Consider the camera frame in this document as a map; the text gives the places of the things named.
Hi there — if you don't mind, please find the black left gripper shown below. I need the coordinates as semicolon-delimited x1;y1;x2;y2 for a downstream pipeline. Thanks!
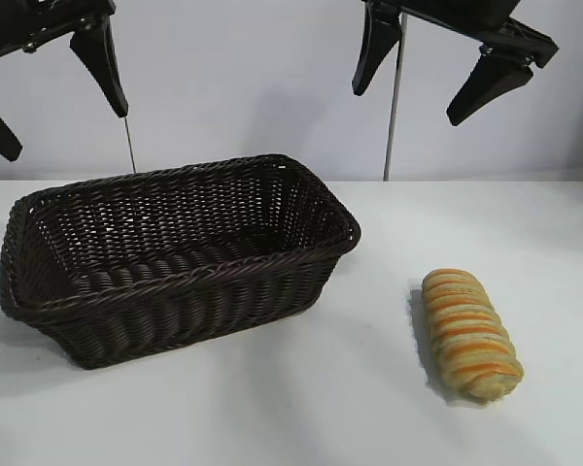
0;0;129;163

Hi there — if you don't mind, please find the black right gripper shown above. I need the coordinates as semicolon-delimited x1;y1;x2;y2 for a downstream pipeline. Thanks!
352;0;560;129

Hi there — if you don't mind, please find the dark brown wicker basket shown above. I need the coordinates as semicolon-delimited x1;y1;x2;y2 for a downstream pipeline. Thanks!
0;153;361;371

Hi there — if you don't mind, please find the long striped twisted bread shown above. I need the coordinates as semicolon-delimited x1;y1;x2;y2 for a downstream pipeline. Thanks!
420;267;526;403

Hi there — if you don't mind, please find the thick grey background pole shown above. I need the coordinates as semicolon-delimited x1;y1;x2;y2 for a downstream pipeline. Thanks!
382;12;410;182

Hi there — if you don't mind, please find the thin grey background rod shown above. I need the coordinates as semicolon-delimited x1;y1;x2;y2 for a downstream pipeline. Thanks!
123;116;137;174

